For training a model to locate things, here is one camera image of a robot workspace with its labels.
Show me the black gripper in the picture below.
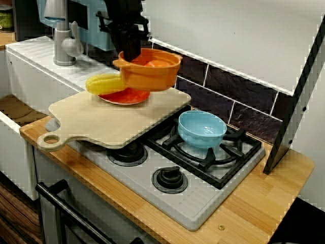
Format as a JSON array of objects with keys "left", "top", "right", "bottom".
[{"left": 95, "top": 10, "right": 151, "bottom": 63}]

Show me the orange plastic pot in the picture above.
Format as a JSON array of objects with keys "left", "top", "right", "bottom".
[{"left": 113, "top": 48, "right": 183, "bottom": 92}]

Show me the yellow toy corn cob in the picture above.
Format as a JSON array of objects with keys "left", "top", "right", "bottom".
[{"left": 85, "top": 73, "right": 127, "bottom": 96}]

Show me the light blue bowl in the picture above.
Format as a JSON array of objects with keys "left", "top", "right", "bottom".
[{"left": 177, "top": 110, "right": 228, "bottom": 149}]

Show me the teal box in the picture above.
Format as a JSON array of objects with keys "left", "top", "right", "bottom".
[{"left": 37, "top": 0, "right": 116, "bottom": 51}]

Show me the red plate with white rim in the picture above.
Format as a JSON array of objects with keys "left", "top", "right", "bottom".
[{"left": 97, "top": 87, "right": 151, "bottom": 106}]

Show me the white toy sink unit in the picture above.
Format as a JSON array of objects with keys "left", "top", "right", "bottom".
[{"left": 0, "top": 35, "right": 120, "bottom": 201}]

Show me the black appliance box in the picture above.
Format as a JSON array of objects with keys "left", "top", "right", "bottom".
[{"left": 14, "top": 0, "right": 39, "bottom": 42}]

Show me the black stove knob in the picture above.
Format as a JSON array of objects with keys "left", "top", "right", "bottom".
[
  {"left": 106, "top": 142, "right": 148, "bottom": 167},
  {"left": 151, "top": 166, "right": 188, "bottom": 194}
]

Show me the green can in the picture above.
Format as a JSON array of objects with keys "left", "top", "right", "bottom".
[{"left": 0, "top": 5, "right": 14, "bottom": 33}]

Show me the dark tile backsplash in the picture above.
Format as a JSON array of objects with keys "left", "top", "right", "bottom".
[{"left": 152, "top": 40, "right": 293, "bottom": 150}]

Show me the white oven door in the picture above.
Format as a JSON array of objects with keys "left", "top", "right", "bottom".
[{"left": 35, "top": 152, "right": 153, "bottom": 244}]

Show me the black burner grate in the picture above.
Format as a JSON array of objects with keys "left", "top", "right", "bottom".
[{"left": 146, "top": 109, "right": 262, "bottom": 190}]

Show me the grey toy stovetop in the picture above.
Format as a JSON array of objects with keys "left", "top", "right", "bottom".
[{"left": 45, "top": 109, "right": 266, "bottom": 231}]

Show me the black angled side panel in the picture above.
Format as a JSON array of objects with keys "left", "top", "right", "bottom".
[{"left": 263, "top": 15, "right": 325, "bottom": 175}]

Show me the wooden countertop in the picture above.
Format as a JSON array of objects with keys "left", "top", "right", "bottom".
[{"left": 19, "top": 115, "right": 315, "bottom": 244}]

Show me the wooden cutting board with handle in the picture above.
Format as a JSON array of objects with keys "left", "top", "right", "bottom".
[{"left": 37, "top": 87, "right": 192, "bottom": 153}]

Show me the black oven door handle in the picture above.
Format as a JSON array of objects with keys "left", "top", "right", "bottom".
[{"left": 35, "top": 179, "right": 143, "bottom": 244}]

